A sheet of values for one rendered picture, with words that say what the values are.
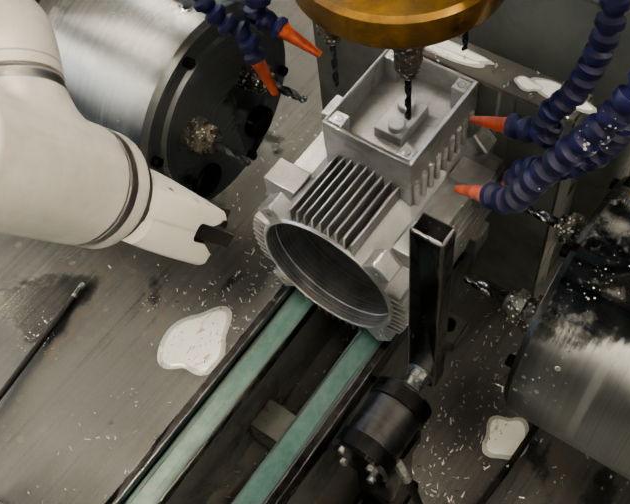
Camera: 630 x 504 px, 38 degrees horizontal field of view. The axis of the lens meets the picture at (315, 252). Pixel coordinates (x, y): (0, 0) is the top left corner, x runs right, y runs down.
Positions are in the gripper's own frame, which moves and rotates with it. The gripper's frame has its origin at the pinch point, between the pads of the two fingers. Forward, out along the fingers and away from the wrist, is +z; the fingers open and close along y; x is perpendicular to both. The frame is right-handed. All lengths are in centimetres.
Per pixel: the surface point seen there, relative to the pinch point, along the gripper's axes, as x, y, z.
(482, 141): 18.2, 13.1, 19.9
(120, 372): -25.0, -16.2, 27.9
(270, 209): 2.8, 0.1, 10.4
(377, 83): 18.7, 1.6, 16.4
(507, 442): -9.4, 27.4, 36.7
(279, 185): 5.1, -1.6, 13.5
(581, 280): 10.0, 29.3, 7.3
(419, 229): 7.7, 18.8, -5.2
